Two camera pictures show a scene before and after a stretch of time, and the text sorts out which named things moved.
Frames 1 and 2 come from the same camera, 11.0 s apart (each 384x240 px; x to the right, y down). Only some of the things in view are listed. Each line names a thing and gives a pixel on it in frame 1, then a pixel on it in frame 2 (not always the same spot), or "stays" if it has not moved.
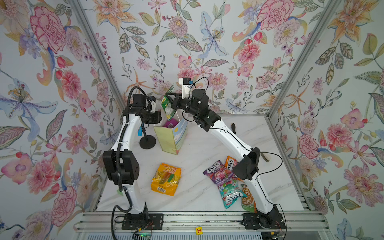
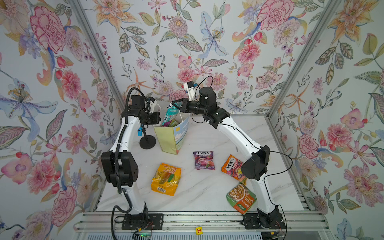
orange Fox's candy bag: (230, 163) stays
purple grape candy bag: (171, 123) stays
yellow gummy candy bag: (166, 179) stays
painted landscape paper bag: (172, 138) stays
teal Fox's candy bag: (230, 192) -> (171, 112)
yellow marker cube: (199, 231) stays
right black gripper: (179, 101) -> (186, 104)
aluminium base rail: (310, 221) stays
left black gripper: (155, 119) stays
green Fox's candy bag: (167, 107) -> (173, 123)
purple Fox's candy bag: (218, 173) -> (204, 160)
